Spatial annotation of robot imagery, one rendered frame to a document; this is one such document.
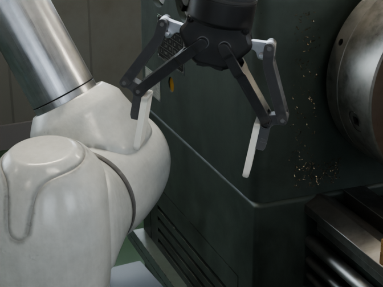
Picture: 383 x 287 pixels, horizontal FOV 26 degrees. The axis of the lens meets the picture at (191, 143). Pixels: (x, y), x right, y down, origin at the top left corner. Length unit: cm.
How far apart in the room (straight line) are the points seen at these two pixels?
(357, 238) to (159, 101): 62
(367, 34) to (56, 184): 52
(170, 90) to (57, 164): 70
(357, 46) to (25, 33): 48
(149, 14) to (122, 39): 232
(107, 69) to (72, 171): 308
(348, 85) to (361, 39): 7
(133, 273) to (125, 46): 277
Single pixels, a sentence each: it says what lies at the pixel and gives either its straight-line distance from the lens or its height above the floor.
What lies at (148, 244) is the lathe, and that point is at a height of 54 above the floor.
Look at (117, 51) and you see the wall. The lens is 409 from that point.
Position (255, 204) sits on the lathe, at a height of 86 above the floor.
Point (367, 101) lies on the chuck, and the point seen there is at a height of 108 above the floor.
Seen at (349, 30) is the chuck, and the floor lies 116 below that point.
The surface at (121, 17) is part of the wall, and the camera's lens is 406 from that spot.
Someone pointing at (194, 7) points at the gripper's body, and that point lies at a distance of 92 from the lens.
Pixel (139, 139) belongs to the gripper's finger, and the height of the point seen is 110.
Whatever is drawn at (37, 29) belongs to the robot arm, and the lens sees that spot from 120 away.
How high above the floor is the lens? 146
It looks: 21 degrees down
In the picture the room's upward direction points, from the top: straight up
